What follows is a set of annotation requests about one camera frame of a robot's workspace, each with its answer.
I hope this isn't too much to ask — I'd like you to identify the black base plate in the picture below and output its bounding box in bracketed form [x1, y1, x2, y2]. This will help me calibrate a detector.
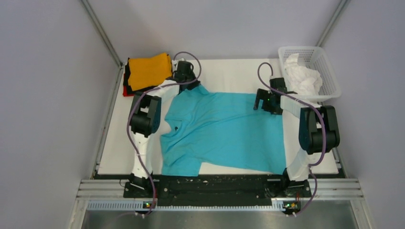
[123, 175, 311, 207]

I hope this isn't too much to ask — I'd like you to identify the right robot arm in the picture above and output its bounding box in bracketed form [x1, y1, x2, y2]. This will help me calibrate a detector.
[254, 78, 341, 197]

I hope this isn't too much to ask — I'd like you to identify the red folded shirt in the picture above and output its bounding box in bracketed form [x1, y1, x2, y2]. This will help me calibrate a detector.
[123, 86, 136, 97]

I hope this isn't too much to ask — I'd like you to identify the white cable duct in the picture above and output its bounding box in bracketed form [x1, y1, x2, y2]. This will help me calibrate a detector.
[86, 200, 285, 211]

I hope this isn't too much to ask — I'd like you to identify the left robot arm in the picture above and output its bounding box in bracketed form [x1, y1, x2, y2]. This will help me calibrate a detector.
[127, 59, 202, 197]

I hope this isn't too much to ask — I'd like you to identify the white crumpled shirt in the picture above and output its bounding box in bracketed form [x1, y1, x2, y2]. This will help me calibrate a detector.
[284, 53, 323, 96]

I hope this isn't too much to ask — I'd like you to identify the orange folded shirt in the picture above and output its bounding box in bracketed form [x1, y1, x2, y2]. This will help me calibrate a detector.
[128, 52, 173, 92]

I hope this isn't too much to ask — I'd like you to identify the white plastic basket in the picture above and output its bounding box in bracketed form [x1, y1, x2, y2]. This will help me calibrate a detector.
[278, 46, 341, 102]

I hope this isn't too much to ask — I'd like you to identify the teal polo shirt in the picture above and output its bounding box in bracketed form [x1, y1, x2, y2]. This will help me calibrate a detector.
[160, 86, 287, 177]

